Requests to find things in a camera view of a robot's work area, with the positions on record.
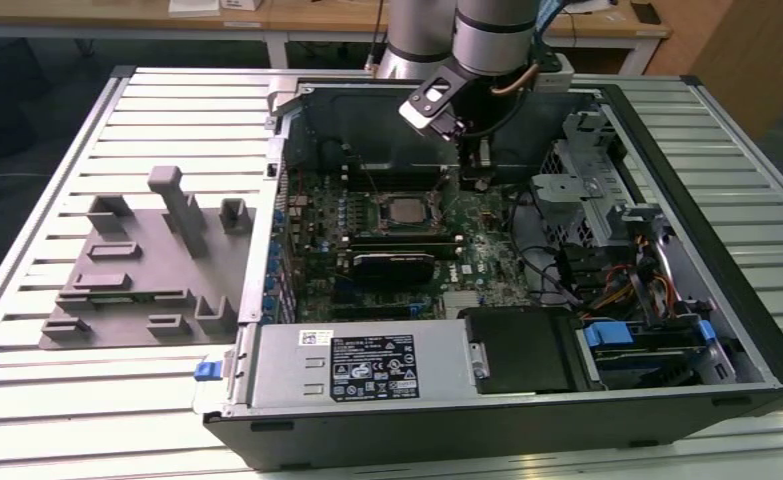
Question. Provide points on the pale blue teach pendant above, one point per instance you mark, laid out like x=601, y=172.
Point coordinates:
x=551, y=20

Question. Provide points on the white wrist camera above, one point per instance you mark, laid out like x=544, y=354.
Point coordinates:
x=425, y=112

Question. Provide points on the black RAM slot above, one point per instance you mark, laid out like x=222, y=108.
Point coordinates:
x=398, y=253
x=398, y=186
x=398, y=242
x=398, y=247
x=398, y=175
x=398, y=236
x=398, y=181
x=398, y=170

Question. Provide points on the blue power supply latch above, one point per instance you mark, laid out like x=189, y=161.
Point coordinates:
x=206, y=371

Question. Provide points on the silver CPU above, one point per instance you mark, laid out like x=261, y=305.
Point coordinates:
x=406, y=210

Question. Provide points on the small white box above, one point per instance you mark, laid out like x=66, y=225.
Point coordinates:
x=241, y=4

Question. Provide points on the CPU socket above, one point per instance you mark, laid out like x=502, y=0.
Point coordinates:
x=392, y=229

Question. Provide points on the blue disk carrier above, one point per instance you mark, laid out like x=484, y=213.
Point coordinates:
x=608, y=334

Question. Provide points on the metal disk bay cage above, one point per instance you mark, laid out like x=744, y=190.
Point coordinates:
x=568, y=205

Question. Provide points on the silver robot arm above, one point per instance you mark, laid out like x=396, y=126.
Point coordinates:
x=492, y=40

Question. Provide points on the wooden cabinet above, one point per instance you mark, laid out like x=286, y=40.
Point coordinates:
x=765, y=60

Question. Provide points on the wooden desk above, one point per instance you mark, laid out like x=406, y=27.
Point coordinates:
x=132, y=20

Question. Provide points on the black phone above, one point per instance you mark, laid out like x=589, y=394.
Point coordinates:
x=647, y=11

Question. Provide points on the grey case latch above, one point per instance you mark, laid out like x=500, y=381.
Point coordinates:
x=281, y=95

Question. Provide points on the silver power supply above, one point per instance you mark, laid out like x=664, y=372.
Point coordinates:
x=278, y=370

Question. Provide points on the black expansion slot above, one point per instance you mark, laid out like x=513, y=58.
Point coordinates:
x=372, y=312

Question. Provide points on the silver chipset heatsink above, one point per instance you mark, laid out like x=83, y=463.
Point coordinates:
x=464, y=305

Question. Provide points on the grey plastic clip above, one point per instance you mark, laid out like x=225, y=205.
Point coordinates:
x=641, y=214

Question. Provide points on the blue bay clip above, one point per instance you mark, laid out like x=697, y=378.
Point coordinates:
x=707, y=335

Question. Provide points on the black PC case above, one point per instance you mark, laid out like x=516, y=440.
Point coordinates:
x=432, y=440

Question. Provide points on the black drive cover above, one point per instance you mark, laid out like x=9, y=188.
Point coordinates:
x=532, y=350

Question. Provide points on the grey parts rack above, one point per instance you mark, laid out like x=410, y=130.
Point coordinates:
x=152, y=300

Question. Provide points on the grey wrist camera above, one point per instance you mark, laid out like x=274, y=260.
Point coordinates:
x=557, y=75

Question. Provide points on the white paper sheet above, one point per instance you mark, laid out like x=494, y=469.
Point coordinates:
x=194, y=6

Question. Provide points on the green motherboard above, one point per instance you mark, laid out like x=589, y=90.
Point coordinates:
x=492, y=260

